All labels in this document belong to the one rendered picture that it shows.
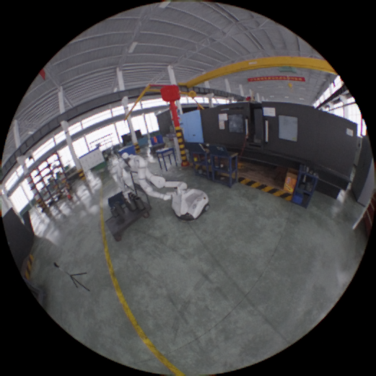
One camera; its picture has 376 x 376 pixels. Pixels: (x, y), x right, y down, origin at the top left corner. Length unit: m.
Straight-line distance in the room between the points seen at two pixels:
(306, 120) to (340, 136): 0.92
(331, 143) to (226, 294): 3.37
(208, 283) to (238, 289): 0.38
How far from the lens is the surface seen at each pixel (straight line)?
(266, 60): 11.54
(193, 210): 2.03
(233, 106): 3.59
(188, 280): 1.70
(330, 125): 3.30
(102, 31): 11.25
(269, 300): 1.76
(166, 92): 4.53
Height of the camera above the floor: 1.62
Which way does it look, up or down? 31 degrees down
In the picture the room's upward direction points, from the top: 12 degrees counter-clockwise
